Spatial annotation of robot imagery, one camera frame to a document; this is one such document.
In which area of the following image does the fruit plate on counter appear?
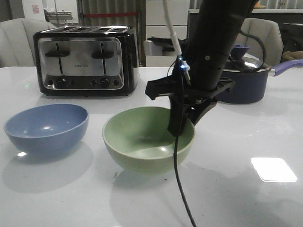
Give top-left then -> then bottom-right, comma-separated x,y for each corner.
253,1 -> 267,9

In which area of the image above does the dark sideboard counter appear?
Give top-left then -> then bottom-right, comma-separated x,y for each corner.
187,9 -> 303,54

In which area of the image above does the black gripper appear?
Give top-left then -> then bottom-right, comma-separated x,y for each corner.
145,75 -> 235,136

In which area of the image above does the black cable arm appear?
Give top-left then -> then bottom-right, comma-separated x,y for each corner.
167,30 -> 266,227

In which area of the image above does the beige chair right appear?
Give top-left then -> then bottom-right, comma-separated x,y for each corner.
235,18 -> 284,66

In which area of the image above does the blue bowl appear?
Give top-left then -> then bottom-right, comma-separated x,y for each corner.
4,104 -> 89,156

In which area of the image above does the black chrome four-slot toaster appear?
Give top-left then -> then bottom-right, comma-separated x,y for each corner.
34,26 -> 139,96

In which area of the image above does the green bowl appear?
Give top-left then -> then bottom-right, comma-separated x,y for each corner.
102,106 -> 195,175

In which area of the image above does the beige chair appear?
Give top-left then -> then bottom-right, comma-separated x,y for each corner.
0,18 -> 55,68
235,18 -> 284,66

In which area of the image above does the glass lid with blue knob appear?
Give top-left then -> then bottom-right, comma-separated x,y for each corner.
224,44 -> 269,73

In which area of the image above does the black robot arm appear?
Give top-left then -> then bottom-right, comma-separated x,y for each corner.
145,0 -> 256,136

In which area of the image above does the beige chair left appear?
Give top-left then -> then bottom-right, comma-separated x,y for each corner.
0,18 -> 55,68

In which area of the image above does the white cable arm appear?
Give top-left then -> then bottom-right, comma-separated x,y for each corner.
162,0 -> 183,57

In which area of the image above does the white refrigerator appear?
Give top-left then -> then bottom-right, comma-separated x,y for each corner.
146,0 -> 190,67

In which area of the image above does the dark blue saucepan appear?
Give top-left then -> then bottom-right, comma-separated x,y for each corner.
216,60 -> 303,104

